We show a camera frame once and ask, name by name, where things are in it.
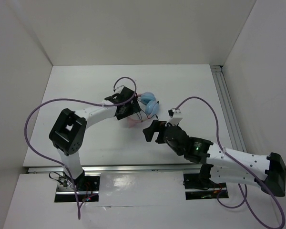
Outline black headphone cable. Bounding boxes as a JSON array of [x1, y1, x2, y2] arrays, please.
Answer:
[[136, 100, 161, 123]]

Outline pink blue cat-ear headphones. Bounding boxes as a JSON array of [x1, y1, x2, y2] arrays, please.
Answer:
[[126, 92, 160, 128]]

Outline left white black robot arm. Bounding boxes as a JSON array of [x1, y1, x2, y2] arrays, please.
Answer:
[[49, 86, 140, 190]]

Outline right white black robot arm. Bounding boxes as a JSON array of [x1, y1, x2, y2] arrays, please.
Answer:
[[143, 120, 286, 197]]

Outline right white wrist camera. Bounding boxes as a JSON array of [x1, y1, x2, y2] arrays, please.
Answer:
[[167, 108, 183, 126]]

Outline front aluminium rail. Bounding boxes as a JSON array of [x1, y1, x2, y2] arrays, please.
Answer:
[[28, 164, 202, 174]]

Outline aluminium rail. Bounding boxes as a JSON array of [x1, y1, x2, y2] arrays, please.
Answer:
[[210, 65, 247, 152], [28, 164, 202, 174]]

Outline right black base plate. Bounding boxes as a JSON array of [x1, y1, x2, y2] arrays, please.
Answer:
[[183, 173, 229, 200]]

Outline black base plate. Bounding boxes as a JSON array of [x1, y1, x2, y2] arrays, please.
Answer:
[[54, 174, 100, 203], [183, 173, 229, 200]]

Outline right side aluminium rail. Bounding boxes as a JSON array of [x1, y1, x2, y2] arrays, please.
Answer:
[[210, 65, 247, 152]]

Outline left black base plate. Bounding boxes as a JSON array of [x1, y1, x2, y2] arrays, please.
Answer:
[[54, 174, 100, 203]]

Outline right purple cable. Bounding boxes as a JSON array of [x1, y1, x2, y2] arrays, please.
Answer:
[[175, 96, 286, 229]]

